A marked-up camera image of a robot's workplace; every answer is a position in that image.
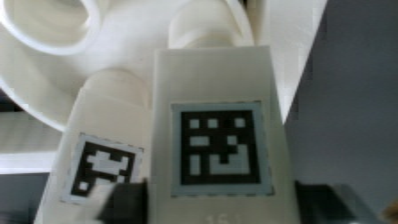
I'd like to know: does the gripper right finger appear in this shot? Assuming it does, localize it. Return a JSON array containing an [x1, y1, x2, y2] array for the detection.
[[294, 182, 383, 224]]

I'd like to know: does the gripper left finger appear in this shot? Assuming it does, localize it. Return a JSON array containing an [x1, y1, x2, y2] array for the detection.
[[94, 182, 147, 224]]

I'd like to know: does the white round stool seat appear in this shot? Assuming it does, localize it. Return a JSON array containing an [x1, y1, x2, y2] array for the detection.
[[0, 0, 261, 138]]

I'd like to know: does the white U-shaped obstacle fence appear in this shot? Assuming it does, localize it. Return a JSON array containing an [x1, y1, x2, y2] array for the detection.
[[0, 0, 328, 174]]

